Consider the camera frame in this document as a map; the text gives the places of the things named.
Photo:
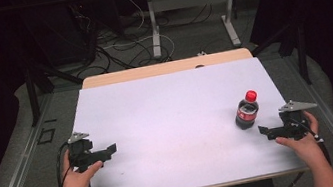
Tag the red bottle cap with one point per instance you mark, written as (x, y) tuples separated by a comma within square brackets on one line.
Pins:
[(251, 96)]

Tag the black equipment cabinet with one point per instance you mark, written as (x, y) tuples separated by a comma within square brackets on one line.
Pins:
[(60, 32)]

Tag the person's left hand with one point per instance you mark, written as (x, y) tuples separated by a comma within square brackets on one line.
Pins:
[(76, 185)]

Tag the wooden table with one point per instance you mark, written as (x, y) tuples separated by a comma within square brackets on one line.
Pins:
[(150, 70)]

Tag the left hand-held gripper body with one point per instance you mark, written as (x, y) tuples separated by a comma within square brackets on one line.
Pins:
[(81, 150)]

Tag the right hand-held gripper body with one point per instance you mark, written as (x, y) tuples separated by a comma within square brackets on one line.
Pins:
[(294, 124)]

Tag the black metal stand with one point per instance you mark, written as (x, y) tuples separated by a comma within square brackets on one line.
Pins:
[(301, 52), (33, 97)]

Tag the cola bottle with red label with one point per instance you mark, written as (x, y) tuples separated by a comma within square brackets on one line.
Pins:
[(246, 118)]

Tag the person's right hand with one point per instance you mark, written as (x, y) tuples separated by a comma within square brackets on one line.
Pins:
[(308, 148)]

